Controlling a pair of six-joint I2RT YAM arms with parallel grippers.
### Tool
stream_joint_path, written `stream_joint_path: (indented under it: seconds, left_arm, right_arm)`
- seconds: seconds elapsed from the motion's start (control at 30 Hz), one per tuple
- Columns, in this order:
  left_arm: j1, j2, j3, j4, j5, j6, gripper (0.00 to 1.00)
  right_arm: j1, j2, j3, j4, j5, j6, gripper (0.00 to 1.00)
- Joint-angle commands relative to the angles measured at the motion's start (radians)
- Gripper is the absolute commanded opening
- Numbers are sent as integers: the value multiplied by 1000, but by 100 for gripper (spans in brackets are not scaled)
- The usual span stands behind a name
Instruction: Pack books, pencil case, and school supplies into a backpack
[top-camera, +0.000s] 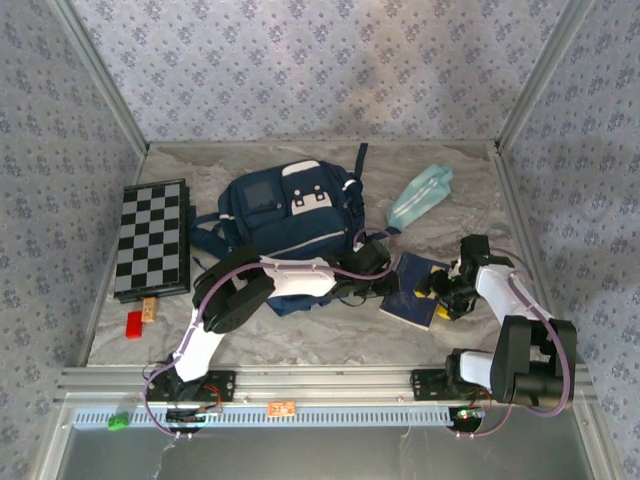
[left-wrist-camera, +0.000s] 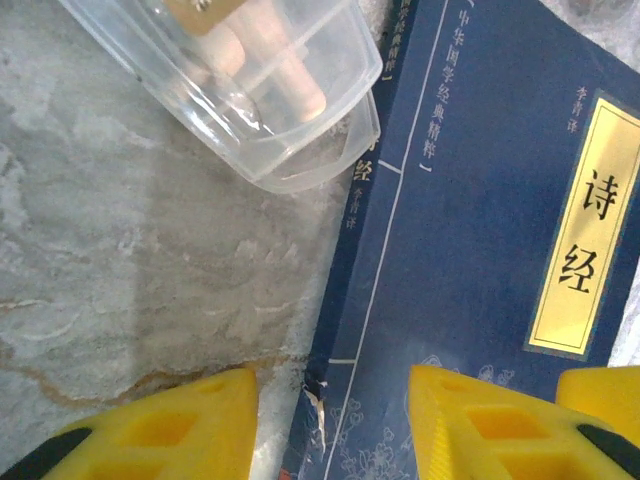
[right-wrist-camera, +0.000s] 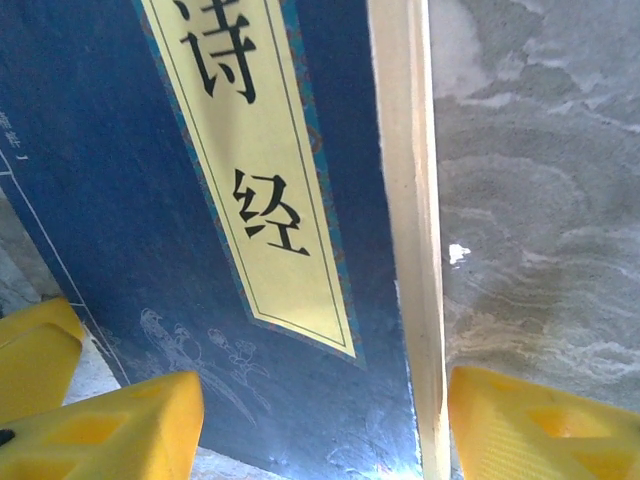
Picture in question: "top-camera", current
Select grey slotted cable duct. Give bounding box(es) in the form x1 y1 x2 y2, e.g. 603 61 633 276
73 405 457 429

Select small left circuit board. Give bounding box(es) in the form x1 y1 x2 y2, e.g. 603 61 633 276
166 403 225 426

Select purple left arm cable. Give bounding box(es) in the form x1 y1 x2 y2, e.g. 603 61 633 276
143 227 399 441

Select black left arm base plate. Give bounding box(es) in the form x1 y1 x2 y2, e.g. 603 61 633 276
145 369 237 403

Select aluminium mounting rail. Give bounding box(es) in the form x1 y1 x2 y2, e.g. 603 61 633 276
54 364 599 405

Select navy book beige label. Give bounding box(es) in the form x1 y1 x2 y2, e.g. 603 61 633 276
378 251 451 332

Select aluminium frame post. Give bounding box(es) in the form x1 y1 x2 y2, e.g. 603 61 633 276
494 0 596 154
49 0 150 156

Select grey metal sheet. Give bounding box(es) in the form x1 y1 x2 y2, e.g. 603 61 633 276
39 404 616 480

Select black grey folding chessboard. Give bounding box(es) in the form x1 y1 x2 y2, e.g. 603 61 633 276
113 178 193 305

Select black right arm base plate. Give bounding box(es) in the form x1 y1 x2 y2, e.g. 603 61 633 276
410 368 503 401

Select navy blue backpack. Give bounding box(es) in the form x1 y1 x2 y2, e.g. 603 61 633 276
188 143 396 317

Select light teal pencil case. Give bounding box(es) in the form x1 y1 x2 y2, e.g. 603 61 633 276
384 163 455 235

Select red block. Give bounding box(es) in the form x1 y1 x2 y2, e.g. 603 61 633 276
125 310 146 340

